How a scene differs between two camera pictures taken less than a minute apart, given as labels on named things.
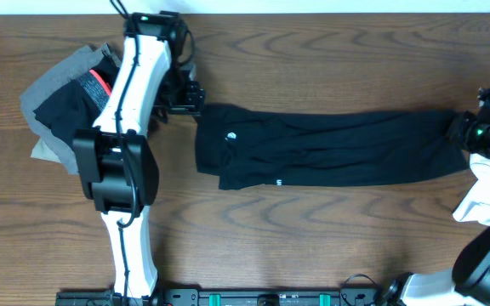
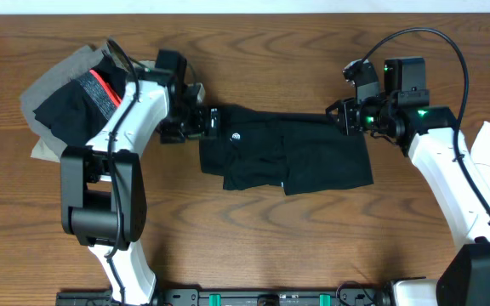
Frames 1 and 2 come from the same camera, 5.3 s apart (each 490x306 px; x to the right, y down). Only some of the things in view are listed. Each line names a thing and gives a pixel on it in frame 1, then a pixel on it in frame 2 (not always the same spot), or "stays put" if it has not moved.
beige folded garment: x=42 y=150 stays put
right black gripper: x=458 y=129 → x=347 y=109
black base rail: x=230 y=297 stays put
